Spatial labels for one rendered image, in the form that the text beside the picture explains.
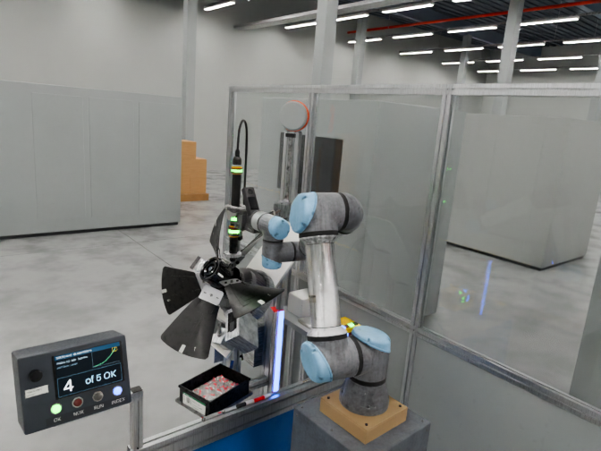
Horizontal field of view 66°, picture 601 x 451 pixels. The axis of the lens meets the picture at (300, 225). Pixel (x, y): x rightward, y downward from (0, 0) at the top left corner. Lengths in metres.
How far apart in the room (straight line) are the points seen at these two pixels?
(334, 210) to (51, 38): 13.02
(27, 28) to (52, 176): 7.22
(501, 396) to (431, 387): 0.33
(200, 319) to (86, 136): 5.55
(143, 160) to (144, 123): 0.55
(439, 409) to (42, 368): 1.59
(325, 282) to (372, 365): 0.28
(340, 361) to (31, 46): 13.12
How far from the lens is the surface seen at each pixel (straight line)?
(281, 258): 1.70
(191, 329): 2.01
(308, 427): 1.53
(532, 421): 2.05
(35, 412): 1.39
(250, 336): 2.01
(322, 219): 1.32
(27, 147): 7.18
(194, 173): 10.15
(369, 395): 1.46
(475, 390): 2.13
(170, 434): 1.69
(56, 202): 7.34
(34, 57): 13.96
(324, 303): 1.33
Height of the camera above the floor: 1.87
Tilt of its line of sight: 13 degrees down
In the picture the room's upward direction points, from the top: 5 degrees clockwise
